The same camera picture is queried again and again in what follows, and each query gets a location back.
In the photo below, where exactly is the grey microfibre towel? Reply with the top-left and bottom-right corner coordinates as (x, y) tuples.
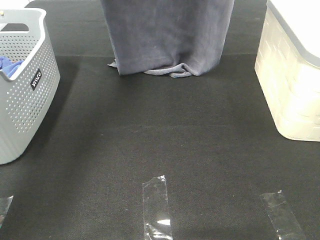
(101, 0), (234, 78)

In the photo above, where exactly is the blue towel in basket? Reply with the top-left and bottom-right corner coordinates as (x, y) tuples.
(0, 56), (24, 78)

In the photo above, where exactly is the black table mat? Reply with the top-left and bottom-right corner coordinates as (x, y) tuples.
(0, 0), (320, 240)

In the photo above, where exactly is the centre clear tape strip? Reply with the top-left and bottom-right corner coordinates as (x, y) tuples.
(142, 175), (173, 240)

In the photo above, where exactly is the clear tape strip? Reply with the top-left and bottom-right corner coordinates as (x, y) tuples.
(142, 175), (173, 240)
(259, 190), (307, 240)
(0, 195), (14, 227)

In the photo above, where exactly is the grey perforated laundry basket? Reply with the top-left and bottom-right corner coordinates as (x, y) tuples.
(0, 8), (61, 165)

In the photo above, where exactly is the white plastic storage bin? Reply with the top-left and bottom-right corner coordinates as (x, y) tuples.
(254, 0), (320, 142)

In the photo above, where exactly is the right clear tape strip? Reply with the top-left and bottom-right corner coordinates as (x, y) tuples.
(259, 190), (307, 240)

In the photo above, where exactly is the left clear tape strip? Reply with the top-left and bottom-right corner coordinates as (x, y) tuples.
(0, 195), (14, 227)

